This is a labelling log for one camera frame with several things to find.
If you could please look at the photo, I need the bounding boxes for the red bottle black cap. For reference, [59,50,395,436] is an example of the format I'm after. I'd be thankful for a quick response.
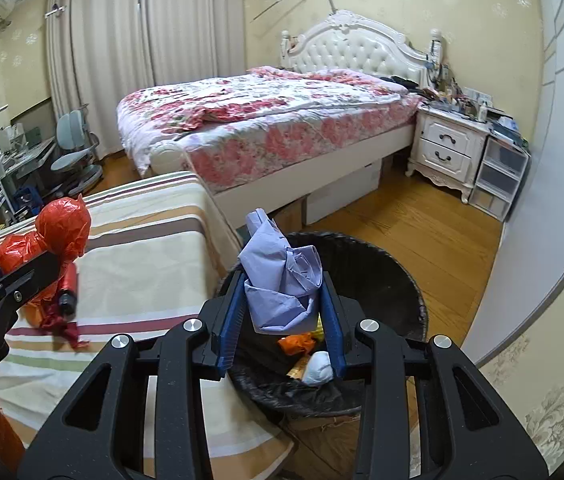
[57,262,78,316]

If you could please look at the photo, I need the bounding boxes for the dark red wrapper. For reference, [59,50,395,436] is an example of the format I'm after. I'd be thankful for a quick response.
[34,280,88,350]

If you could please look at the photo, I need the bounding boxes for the black trash bin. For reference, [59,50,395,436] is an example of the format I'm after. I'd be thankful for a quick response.
[227,232,428,418]

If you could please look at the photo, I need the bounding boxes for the lavender paper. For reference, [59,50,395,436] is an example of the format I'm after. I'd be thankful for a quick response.
[239,208,323,336]

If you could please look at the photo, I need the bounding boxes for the floral quilt bed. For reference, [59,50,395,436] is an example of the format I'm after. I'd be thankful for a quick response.
[116,65,423,194]

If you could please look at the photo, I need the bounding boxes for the white tufted headboard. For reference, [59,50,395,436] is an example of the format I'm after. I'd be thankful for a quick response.
[280,10,434,89]

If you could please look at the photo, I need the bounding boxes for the white nightstand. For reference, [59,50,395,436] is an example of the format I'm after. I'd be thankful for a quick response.
[405,104,489,204]

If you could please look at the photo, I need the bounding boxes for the grey study desk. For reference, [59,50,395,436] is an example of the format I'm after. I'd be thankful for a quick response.
[0,139,57,200]

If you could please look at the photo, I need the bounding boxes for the striped bed sheet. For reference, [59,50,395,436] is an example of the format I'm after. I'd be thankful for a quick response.
[0,172,295,479]

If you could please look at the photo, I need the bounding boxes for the beige curtains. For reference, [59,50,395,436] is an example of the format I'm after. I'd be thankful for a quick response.
[45,0,246,157]

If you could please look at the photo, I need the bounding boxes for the white volleyball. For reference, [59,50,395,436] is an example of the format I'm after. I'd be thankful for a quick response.
[149,141,194,174]

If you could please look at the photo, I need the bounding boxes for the light blue desk chair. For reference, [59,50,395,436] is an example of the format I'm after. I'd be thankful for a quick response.
[50,105,104,198]

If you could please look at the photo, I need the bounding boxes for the plastic drawer unit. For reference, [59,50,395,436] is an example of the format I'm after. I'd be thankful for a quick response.
[468,134,530,222]

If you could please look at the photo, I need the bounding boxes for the white tissue ball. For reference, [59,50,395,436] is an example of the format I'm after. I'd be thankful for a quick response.
[301,351,334,387]

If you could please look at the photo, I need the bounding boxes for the orange paper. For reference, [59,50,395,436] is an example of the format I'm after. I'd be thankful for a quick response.
[277,333,318,356]

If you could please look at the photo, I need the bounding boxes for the gold bottle black cap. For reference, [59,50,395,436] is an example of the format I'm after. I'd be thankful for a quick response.
[287,327,324,379]

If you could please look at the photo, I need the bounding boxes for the red plastic bag ball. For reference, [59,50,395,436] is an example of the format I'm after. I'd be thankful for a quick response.
[35,195,92,261]

